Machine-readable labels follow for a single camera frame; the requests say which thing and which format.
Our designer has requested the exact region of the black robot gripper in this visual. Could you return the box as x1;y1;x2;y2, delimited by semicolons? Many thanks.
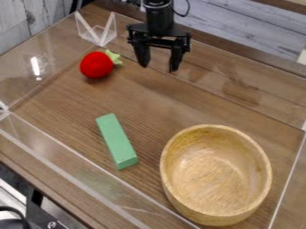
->
126;3;191;72

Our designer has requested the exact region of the red plush strawberry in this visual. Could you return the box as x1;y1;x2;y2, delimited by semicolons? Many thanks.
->
78;49;122;79

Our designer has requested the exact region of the round wooden bowl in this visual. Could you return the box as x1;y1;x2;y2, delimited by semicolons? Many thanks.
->
160;124;272;226

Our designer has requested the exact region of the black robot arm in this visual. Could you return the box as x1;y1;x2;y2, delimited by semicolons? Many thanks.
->
126;0;191;72

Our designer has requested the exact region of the green rectangular block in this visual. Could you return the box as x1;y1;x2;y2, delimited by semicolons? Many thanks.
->
96;114;138;170

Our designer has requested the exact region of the clear acrylic enclosure wall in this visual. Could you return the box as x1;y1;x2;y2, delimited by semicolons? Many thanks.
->
0;103;199;229

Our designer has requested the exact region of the black table leg bracket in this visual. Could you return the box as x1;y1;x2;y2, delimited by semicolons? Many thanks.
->
26;190;68;229

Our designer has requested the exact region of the black cable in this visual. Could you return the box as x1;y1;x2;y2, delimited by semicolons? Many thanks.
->
0;206;30;229

